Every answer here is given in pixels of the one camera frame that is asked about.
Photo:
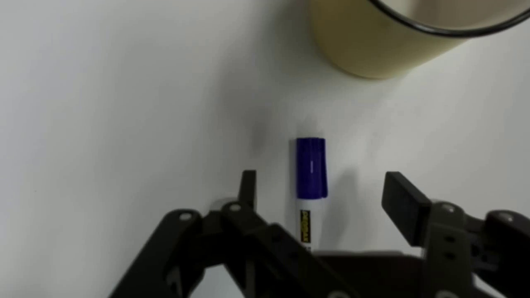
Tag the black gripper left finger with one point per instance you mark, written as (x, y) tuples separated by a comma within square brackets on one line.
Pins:
[(248, 248)]

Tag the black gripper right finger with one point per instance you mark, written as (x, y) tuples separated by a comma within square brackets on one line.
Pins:
[(468, 253)]

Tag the blue capped white marker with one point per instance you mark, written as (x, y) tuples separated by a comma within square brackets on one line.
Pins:
[(309, 170)]

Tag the yellow enamel mug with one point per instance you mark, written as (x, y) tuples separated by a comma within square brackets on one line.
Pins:
[(374, 43)]

